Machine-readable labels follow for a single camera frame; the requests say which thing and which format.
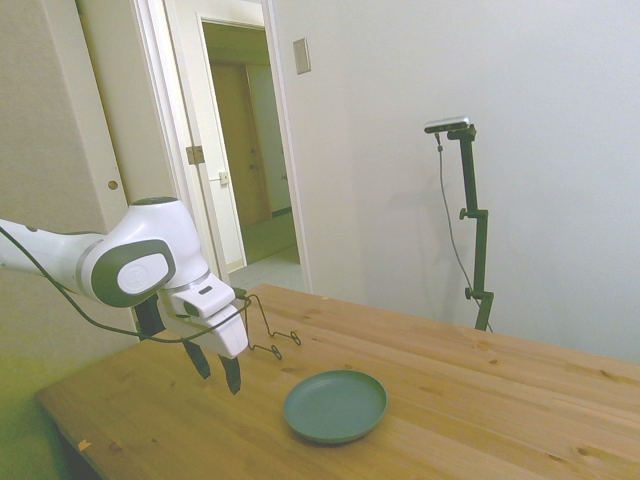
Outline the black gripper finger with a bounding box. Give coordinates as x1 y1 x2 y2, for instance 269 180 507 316
216 353 243 397
181 339 211 382

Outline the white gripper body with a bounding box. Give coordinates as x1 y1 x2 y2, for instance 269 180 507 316
159 292 250 359

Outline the teal round plate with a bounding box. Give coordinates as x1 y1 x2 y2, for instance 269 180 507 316
282 369 389 445

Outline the black speaker box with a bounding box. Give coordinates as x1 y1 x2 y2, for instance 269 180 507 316
131 297 167 342

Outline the white open door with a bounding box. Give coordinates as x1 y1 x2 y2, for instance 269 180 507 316
164 0 247 290

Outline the wooden hallway door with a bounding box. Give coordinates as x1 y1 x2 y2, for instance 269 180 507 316
210 59 274 227

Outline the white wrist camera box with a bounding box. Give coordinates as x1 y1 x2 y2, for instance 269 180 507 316
172 283 238 322

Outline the black wire plate rack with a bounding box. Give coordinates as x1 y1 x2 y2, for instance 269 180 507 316
236 288 304 362

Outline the white door frame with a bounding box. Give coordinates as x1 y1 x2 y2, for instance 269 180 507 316
130 0 315 296

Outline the beige wall switch plate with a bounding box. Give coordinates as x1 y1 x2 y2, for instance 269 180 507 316
292 37 312 76

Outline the dark green camera stand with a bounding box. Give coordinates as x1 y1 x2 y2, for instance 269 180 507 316
445 125 496 333

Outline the silver camera on stand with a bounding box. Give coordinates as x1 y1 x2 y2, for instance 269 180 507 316
423 115 474 136

